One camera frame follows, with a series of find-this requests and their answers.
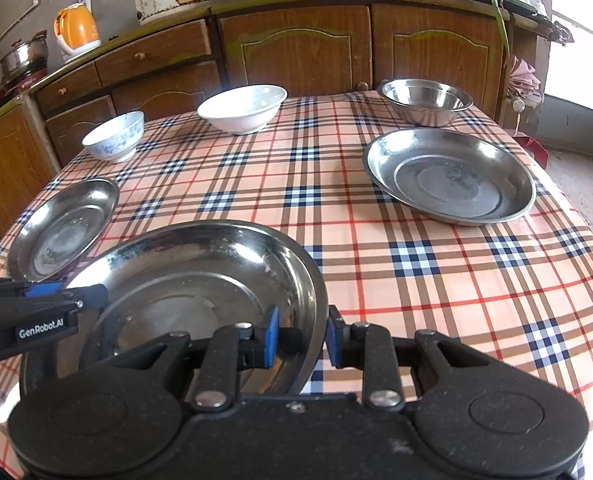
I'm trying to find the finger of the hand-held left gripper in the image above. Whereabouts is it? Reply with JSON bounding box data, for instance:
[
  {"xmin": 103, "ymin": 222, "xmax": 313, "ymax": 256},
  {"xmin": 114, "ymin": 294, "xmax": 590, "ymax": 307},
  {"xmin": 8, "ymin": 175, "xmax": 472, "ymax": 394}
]
[
  {"xmin": 0, "ymin": 280, "xmax": 66, "ymax": 302},
  {"xmin": 61, "ymin": 283, "xmax": 110, "ymax": 312}
]

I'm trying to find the black plastic bag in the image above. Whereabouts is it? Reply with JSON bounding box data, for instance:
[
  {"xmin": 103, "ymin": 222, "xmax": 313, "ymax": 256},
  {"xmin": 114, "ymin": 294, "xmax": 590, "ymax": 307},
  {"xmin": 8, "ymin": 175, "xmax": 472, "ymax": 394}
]
[{"xmin": 546, "ymin": 15, "xmax": 575, "ymax": 44}]

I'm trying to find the single-door wooden cabinet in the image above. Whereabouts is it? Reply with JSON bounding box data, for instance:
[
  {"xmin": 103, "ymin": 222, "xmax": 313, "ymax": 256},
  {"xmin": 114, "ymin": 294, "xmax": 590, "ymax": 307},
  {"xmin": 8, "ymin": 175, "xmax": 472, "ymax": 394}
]
[{"xmin": 0, "ymin": 92, "xmax": 62, "ymax": 241}]

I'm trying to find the white plastic bag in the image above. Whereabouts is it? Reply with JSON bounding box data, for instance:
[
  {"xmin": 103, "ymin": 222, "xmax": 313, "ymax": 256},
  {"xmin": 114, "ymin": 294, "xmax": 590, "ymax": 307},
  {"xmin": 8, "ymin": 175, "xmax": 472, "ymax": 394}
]
[{"xmin": 506, "ymin": 0, "xmax": 547, "ymax": 17}]

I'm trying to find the stainless steel bowl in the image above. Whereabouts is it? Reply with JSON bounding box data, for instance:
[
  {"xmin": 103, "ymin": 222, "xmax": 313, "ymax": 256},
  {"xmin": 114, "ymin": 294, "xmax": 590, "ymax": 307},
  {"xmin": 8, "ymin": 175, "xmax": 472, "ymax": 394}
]
[{"xmin": 377, "ymin": 78, "xmax": 474, "ymax": 127}]

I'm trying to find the red bag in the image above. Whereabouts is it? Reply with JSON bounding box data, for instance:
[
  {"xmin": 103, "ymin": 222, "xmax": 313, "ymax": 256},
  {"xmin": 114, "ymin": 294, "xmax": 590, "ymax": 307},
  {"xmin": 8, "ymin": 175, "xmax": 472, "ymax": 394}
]
[{"xmin": 519, "ymin": 135, "xmax": 552, "ymax": 168}]

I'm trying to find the stainless steel plate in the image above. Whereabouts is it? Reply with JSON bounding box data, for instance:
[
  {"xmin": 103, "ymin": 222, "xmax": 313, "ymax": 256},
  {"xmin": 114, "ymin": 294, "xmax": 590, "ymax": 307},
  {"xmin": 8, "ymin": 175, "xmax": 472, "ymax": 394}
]
[
  {"xmin": 20, "ymin": 220, "xmax": 329, "ymax": 401},
  {"xmin": 363, "ymin": 127, "xmax": 537, "ymax": 225},
  {"xmin": 6, "ymin": 177, "xmax": 120, "ymax": 283}
]

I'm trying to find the steel pot with lid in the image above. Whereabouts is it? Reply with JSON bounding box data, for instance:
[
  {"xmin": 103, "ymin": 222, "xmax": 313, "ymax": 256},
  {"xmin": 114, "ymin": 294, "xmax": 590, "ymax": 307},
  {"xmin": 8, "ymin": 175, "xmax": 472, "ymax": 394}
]
[{"xmin": 0, "ymin": 30, "xmax": 50, "ymax": 86}]

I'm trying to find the grey door with window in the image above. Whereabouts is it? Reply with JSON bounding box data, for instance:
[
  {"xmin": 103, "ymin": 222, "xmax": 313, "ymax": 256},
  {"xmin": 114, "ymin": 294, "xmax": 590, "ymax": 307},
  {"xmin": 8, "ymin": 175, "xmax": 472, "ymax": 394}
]
[{"xmin": 545, "ymin": 0, "xmax": 593, "ymax": 157}]

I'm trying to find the plaid tablecloth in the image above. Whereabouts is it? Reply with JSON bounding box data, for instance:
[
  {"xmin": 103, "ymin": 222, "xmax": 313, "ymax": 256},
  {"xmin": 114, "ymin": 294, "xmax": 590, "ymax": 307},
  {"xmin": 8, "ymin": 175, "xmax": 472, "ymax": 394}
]
[{"xmin": 0, "ymin": 91, "xmax": 593, "ymax": 480}]

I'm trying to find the wooden cabinet with drawers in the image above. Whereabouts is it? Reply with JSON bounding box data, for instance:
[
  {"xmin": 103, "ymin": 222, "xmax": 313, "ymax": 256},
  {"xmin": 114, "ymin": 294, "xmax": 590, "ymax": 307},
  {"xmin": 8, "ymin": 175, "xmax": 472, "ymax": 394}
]
[{"xmin": 29, "ymin": 10, "xmax": 224, "ymax": 166}]

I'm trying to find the green onion leaf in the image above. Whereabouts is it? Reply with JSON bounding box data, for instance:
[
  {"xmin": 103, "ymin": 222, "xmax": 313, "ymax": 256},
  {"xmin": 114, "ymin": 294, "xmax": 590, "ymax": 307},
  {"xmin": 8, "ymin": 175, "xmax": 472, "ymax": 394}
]
[{"xmin": 456, "ymin": 0, "xmax": 510, "ymax": 61}]

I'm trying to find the pink cloth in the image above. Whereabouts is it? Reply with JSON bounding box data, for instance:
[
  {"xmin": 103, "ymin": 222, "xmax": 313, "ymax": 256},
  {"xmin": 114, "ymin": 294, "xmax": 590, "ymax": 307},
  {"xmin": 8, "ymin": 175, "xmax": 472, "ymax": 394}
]
[{"xmin": 506, "ymin": 55, "xmax": 545, "ymax": 106}]

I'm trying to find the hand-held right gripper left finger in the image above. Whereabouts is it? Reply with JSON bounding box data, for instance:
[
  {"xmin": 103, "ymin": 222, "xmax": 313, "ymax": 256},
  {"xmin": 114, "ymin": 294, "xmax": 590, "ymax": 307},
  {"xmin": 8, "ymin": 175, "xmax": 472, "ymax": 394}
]
[{"xmin": 107, "ymin": 305, "xmax": 282, "ymax": 409}]

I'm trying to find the two-door wooden cabinet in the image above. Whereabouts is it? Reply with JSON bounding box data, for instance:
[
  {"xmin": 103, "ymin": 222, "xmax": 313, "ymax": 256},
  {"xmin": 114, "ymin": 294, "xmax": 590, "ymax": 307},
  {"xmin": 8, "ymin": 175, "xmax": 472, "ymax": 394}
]
[{"xmin": 210, "ymin": 0, "xmax": 517, "ymax": 111}]

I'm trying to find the red induction cooker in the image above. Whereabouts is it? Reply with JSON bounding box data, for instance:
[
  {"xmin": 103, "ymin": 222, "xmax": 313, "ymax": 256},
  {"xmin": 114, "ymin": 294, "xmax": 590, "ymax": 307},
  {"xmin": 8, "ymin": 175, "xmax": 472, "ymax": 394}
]
[{"xmin": 0, "ymin": 67, "xmax": 51, "ymax": 95}]

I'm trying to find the orange electric kettle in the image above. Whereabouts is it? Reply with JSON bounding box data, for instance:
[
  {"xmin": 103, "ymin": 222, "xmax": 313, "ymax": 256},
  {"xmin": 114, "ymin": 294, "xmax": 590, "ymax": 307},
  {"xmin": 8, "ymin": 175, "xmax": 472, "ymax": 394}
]
[{"xmin": 53, "ymin": 3, "xmax": 102, "ymax": 64}]

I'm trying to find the small blue floral bowl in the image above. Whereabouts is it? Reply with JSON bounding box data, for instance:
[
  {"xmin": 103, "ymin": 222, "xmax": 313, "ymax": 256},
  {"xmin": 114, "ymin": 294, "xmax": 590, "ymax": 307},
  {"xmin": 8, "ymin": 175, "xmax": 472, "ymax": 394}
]
[{"xmin": 81, "ymin": 111, "xmax": 145, "ymax": 163}]

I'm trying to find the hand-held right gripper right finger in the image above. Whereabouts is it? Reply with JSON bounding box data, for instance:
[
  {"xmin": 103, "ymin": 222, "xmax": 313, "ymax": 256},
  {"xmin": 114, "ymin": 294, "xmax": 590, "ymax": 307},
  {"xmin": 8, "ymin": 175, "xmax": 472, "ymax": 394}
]
[{"xmin": 326, "ymin": 305, "xmax": 499, "ymax": 409}]

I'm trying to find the large white bowl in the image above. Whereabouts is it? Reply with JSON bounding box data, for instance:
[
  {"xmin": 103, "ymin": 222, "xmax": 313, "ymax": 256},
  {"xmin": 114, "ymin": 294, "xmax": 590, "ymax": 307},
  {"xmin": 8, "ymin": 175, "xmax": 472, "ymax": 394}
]
[{"xmin": 197, "ymin": 85, "xmax": 288, "ymax": 136}]

